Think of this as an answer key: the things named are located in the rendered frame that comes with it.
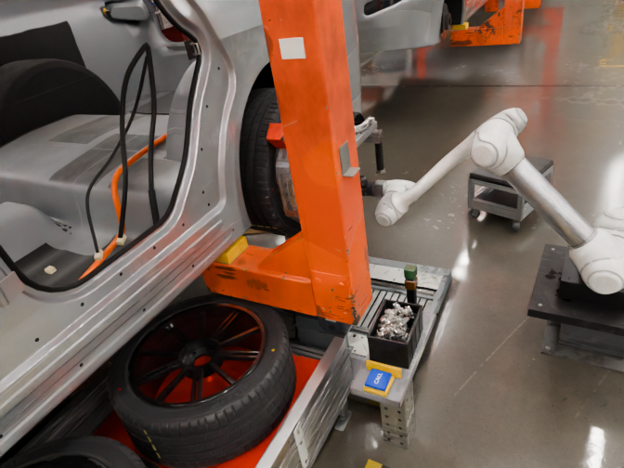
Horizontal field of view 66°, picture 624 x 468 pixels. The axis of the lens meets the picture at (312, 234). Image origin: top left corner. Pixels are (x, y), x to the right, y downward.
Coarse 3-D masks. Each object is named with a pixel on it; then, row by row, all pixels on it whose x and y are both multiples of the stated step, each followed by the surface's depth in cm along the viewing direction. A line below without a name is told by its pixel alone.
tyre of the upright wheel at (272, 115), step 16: (256, 96) 202; (272, 96) 198; (256, 112) 195; (272, 112) 191; (256, 128) 190; (240, 144) 192; (256, 144) 189; (240, 160) 192; (256, 160) 189; (272, 160) 191; (240, 176) 194; (256, 176) 190; (272, 176) 193; (256, 192) 194; (272, 192) 194; (256, 208) 199; (272, 208) 196; (256, 224) 210; (272, 224) 204; (288, 224) 209
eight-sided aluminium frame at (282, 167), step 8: (280, 152) 190; (280, 160) 189; (288, 160) 187; (280, 168) 189; (288, 168) 187; (280, 176) 191; (288, 176) 189; (280, 184) 193; (288, 184) 191; (280, 192) 195; (288, 192) 197; (288, 200) 198; (288, 208) 199; (296, 208) 197; (288, 216) 203; (296, 216) 199
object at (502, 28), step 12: (516, 0) 454; (504, 12) 464; (516, 12) 460; (492, 24) 476; (504, 24) 470; (516, 24) 465; (456, 36) 495; (468, 36) 490; (480, 36) 485; (492, 36) 480; (504, 36) 475; (516, 36) 470
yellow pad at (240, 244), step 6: (240, 240) 191; (246, 240) 194; (234, 246) 188; (240, 246) 191; (246, 246) 194; (228, 252) 185; (234, 252) 187; (240, 252) 191; (222, 258) 186; (228, 258) 185; (234, 258) 188; (228, 264) 186
